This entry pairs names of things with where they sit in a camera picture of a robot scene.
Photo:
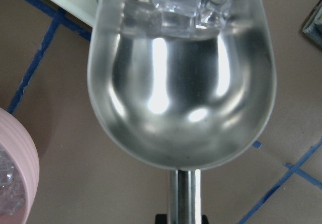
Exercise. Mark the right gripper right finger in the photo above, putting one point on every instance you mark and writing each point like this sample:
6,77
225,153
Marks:
204,219

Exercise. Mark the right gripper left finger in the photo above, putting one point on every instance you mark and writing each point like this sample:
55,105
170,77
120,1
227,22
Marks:
162,219

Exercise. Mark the steel ice scoop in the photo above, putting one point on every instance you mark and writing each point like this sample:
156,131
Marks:
184,105

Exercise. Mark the scooped ice cubes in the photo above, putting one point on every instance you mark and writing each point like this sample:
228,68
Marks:
186,19

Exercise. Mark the clear ice cubes pile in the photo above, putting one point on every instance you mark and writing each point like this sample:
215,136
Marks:
12,187

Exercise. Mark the pink bowl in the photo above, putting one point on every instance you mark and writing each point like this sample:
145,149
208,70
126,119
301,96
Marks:
19,145

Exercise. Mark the grey yellow cloth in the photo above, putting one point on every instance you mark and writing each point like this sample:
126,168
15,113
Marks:
312,25

